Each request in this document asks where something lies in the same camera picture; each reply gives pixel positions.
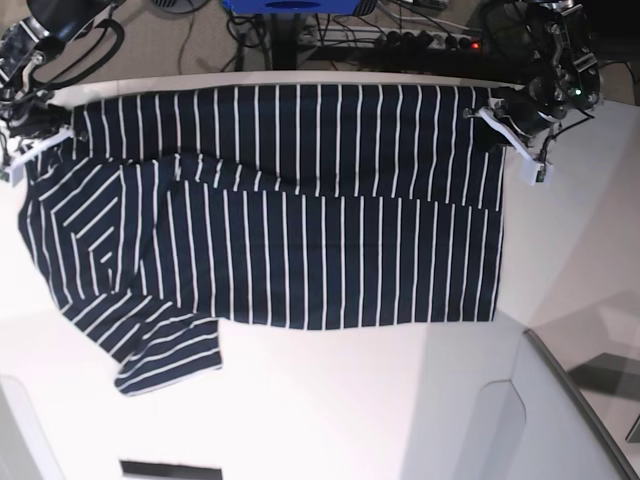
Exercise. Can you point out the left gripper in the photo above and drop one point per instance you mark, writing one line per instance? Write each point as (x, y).
(519, 112)

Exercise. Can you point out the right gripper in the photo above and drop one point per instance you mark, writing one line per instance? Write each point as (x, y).
(32, 119)

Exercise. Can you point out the navy white striped t-shirt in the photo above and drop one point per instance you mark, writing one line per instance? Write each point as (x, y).
(309, 207)

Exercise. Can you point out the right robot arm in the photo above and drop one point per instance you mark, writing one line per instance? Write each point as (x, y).
(41, 38)

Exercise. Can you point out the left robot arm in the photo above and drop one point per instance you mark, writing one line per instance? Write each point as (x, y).
(549, 47)

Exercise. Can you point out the black power strip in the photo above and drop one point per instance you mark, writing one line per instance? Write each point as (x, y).
(419, 40)

